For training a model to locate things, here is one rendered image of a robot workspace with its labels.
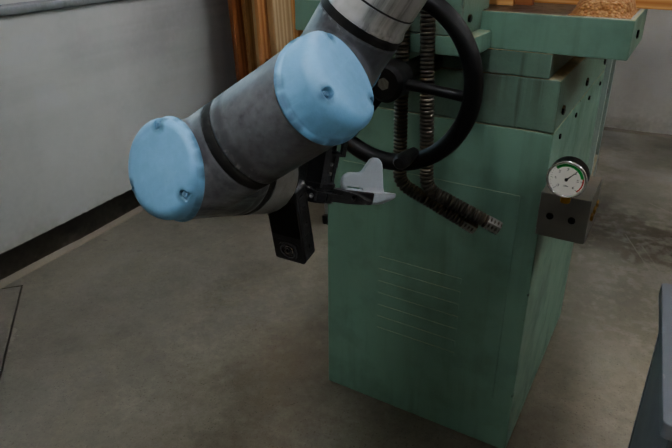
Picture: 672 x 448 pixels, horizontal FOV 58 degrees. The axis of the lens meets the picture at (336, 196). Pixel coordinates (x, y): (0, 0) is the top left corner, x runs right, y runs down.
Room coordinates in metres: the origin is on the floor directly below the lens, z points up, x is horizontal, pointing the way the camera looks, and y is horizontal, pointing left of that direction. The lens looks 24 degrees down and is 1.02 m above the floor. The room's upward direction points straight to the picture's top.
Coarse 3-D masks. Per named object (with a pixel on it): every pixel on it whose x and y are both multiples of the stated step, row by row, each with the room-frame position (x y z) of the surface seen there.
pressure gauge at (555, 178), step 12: (552, 168) 0.89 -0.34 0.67; (564, 168) 0.88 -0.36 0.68; (576, 168) 0.88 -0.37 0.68; (588, 168) 0.89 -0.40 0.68; (552, 180) 0.89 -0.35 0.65; (564, 180) 0.88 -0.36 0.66; (576, 180) 0.87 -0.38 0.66; (588, 180) 0.88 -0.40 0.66; (552, 192) 0.89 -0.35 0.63; (564, 192) 0.88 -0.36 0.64; (576, 192) 0.87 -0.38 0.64
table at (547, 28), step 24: (312, 0) 1.19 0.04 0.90; (504, 24) 1.01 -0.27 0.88; (528, 24) 0.99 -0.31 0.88; (552, 24) 0.97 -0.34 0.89; (576, 24) 0.95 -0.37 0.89; (600, 24) 0.93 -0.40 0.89; (624, 24) 0.92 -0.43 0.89; (480, 48) 0.97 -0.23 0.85; (504, 48) 1.00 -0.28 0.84; (528, 48) 0.98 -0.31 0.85; (552, 48) 0.97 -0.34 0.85; (576, 48) 0.95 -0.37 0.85; (600, 48) 0.93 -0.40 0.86; (624, 48) 0.91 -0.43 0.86
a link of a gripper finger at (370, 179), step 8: (368, 160) 0.71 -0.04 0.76; (376, 160) 0.72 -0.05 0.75; (368, 168) 0.71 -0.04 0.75; (376, 168) 0.71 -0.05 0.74; (344, 176) 0.69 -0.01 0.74; (352, 176) 0.70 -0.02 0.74; (360, 176) 0.70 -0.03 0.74; (368, 176) 0.71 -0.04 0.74; (376, 176) 0.71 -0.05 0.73; (344, 184) 0.69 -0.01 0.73; (352, 184) 0.69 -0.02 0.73; (360, 184) 0.70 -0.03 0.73; (368, 184) 0.71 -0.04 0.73; (376, 184) 0.71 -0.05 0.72; (376, 192) 0.70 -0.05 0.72; (384, 192) 0.71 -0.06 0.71; (376, 200) 0.70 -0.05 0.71; (384, 200) 0.71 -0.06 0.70
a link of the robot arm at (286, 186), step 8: (296, 168) 0.59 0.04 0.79; (288, 176) 0.58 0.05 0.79; (296, 176) 0.59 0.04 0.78; (280, 184) 0.56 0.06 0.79; (288, 184) 0.58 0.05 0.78; (296, 184) 0.59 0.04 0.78; (280, 192) 0.57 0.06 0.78; (288, 192) 0.58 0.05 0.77; (272, 200) 0.56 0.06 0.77; (280, 200) 0.57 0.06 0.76; (288, 200) 0.59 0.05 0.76; (264, 208) 0.56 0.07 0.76; (272, 208) 0.57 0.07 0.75; (280, 208) 0.59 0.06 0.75
